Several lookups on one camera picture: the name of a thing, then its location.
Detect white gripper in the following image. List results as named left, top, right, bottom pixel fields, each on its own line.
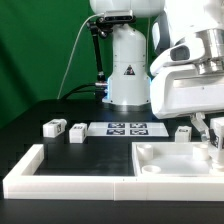
left=150, top=64, right=224, bottom=142

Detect grey camera cable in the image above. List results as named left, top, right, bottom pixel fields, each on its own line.
left=57, top=12, right=105, bottom=100

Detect white marker plate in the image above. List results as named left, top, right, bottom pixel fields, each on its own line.
left=88, top=122, right=169, bottom=137

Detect white square tabletop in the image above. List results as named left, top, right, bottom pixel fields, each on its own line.
left=132, top=142, right=224, bottom=177

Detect grey mounted camera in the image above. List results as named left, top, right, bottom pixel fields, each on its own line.
left=104, top=10, right=133, bottom=21

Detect black cables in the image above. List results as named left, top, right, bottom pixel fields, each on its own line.
left=59, top=83, right=105, bottom=100

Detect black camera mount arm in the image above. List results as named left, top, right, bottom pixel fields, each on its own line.
left=87, top=20, right=109, bottom=82

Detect white U-shaped fence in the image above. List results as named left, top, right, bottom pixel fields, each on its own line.
left=3, top=144, right=224, bottom=201

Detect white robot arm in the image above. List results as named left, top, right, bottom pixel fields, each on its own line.
left=89, top=0, right=224, bottom=141

